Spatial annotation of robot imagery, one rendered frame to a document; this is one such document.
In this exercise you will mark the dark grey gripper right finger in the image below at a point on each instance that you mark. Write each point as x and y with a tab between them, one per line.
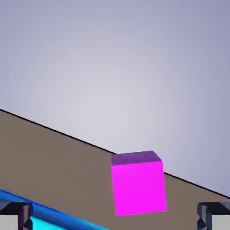
213	213

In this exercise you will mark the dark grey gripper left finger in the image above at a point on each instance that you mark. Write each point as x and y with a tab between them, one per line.
16	213

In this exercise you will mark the large magenta box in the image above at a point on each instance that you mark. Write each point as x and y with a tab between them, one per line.
139	186

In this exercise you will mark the large blue box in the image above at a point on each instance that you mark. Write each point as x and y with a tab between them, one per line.
59	218

